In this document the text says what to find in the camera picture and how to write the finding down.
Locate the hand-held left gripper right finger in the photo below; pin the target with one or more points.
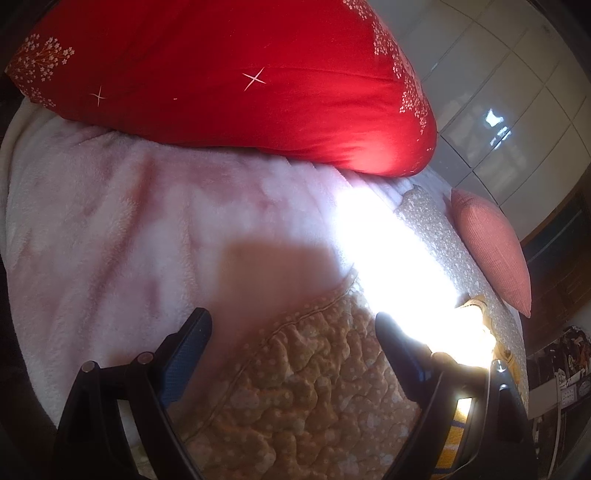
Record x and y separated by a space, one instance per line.
418 369

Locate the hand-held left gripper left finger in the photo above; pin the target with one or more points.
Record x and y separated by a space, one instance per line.
184 357

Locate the tan dotted quilted garment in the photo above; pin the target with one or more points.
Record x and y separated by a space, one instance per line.
318 392

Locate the white dotted bed sheet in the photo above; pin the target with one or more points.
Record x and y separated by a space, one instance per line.
452 258

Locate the pink fleece blanket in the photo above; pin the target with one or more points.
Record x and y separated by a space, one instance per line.
115 249

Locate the pink ribbed cushion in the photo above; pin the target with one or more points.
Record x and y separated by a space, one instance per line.
496 249

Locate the dark cluttered shelf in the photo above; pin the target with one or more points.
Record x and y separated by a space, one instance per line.
570 355

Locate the red patterned pillow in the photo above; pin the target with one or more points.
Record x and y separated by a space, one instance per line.
231 78

